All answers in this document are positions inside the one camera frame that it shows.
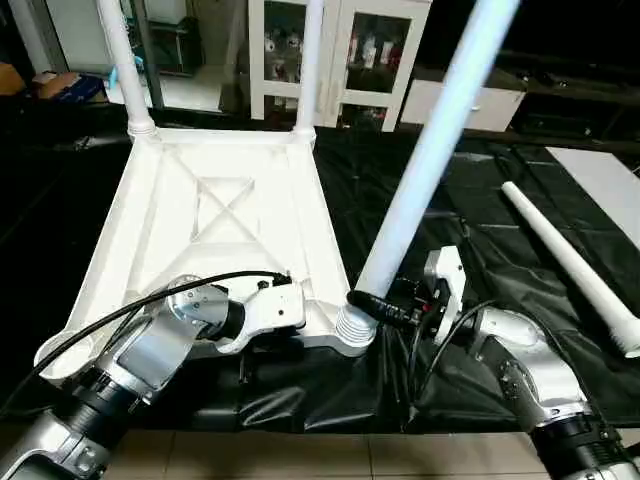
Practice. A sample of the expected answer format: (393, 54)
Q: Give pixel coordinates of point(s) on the white plastic table leg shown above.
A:
(125, 65)
(430, 150)
(575, 265)
(308, 65)

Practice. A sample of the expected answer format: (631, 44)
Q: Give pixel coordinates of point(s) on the white plastic table top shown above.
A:
(210, 220)

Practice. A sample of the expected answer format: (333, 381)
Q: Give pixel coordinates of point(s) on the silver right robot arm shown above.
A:
(535, 370)

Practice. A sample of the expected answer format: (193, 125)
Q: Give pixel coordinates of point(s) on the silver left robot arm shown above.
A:
(120, 380)

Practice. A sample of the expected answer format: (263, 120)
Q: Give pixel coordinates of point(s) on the black work mat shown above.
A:
(330, 390)

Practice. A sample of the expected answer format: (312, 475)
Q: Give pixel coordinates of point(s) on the white drawer unit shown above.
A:
(465, 105)

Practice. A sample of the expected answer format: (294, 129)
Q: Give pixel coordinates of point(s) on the white flat board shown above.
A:
(600, 180)

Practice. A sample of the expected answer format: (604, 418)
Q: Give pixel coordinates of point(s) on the white glass door cabinet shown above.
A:
(345, 55)

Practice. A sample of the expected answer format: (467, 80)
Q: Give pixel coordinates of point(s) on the dark low media cabinet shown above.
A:
(580, 105)

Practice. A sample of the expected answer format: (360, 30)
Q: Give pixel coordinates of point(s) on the grey vertical metal pole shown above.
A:
(150, 50)

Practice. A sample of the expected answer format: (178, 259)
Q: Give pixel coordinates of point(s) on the light blue plastic object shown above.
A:
(132, 55)

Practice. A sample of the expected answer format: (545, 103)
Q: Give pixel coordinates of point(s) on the brown cardboard box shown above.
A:
(65, 85)

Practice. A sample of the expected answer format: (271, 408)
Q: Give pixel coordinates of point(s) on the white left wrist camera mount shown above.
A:
(262, 312)

